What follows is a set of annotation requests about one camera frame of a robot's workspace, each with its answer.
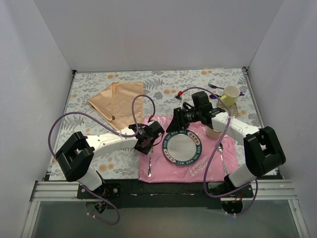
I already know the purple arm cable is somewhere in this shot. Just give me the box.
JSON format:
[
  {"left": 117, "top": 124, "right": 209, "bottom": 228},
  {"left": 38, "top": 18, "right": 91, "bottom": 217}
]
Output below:
[
  {"left": 48, "top": 94, "right": 157, "bottom": 225},
  {"left": 179, "top": 86, "right": 258, "bottom": 216}
]

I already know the yellow green mug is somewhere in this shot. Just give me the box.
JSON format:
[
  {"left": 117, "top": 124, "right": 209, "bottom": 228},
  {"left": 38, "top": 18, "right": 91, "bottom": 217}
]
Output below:
[{"left": 220, "top": 85, "right": 240, "bottom": 107}]

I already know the peach satin napkin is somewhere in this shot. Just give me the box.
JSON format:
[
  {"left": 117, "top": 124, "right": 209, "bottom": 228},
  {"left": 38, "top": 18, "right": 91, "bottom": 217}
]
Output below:
[{"left": 88, "top": 81, "right": 144, "bottom": 130}]

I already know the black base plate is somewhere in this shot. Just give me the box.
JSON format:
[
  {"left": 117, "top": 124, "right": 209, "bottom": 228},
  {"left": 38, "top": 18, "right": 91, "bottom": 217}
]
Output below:
[{"left": 76, "top": 177, "right": 255, "bottom": 209}]

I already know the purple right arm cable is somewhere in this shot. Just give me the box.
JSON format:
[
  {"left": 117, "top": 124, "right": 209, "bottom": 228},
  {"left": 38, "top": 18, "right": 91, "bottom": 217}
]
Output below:
[{"left": 179, "top": 86, "right": 258, "bottom": 216}]

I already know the pink rose placemat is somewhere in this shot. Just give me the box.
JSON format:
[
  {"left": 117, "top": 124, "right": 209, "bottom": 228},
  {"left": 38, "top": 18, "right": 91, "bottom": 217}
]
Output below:
[{"left": 138, "top": 122, "right": 238, "bottom": 183}]

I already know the aluminium frame rail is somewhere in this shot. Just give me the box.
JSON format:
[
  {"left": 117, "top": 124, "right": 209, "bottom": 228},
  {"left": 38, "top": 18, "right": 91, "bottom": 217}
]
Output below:
[{"left": 21, "top": 179, "right": 309, "bottom": 238}]

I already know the speckled round coaster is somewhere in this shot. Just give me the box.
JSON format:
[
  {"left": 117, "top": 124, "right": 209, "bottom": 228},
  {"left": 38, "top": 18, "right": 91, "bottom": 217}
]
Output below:
[{"left": 230, "top": 103, "right": 238, "bottom": 117}]

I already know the silver spoon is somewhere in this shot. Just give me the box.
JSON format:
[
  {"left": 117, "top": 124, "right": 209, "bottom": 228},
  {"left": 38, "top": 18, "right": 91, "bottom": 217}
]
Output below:
[{"left": 217, "top": 143, "right": 228, "bottom": 175}]

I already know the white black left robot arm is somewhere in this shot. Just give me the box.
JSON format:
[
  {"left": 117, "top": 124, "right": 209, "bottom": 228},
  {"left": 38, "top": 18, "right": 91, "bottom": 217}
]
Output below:
[{"left": 55, "top": 121, "right": 164, "bottom": 198}]

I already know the silver fork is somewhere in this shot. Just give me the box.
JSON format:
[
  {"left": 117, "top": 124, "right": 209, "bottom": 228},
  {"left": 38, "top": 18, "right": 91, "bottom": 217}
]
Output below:
[{"left": 148, "top": 152, "right": 153, "bottom": 177}]

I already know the purple plastic fork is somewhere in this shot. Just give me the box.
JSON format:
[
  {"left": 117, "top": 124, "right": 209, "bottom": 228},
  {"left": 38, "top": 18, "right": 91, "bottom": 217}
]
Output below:
[{"left": 208, "top": 83, "right": 224, "bottom": 90}]

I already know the cream enamel mug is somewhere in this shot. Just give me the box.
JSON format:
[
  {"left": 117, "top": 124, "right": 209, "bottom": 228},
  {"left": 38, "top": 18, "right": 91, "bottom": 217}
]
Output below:
[{"left": 206, "top": 127, "right": 222, "bottom": 139}]

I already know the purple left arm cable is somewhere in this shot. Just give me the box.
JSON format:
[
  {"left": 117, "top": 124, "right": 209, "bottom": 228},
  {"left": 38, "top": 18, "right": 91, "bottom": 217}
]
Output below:
[{"left": 48, "top": 94, "right": 157, "bottom": 225}]

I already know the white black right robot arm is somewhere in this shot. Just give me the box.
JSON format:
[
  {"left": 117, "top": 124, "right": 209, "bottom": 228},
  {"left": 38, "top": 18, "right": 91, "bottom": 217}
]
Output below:
[{"left": 166, "top": 88, "right": 286, "bottom": 198}]

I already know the white plate teal rim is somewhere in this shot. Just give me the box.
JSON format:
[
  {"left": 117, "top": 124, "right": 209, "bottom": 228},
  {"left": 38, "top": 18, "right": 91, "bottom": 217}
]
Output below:
[{"left": 162, "top": 129, "right": 203, "bottom": 166}]

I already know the purple plastic spoon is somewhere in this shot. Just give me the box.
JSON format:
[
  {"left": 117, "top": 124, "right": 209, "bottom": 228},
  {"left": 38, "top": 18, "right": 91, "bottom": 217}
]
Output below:
[{"left": 210, "top": 93, "right": 245, "bottom": 99}]

